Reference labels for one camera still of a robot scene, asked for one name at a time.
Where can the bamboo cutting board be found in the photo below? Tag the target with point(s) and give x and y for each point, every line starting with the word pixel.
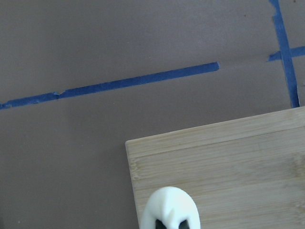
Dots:
pixel 246 173

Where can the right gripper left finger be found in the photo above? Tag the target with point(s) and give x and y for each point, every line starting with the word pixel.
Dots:
pixel 159 225

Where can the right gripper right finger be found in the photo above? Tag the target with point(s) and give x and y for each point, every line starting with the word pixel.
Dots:
pixel 184 225

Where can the white steamed bun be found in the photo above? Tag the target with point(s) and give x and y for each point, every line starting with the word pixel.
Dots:
pixel 170 205

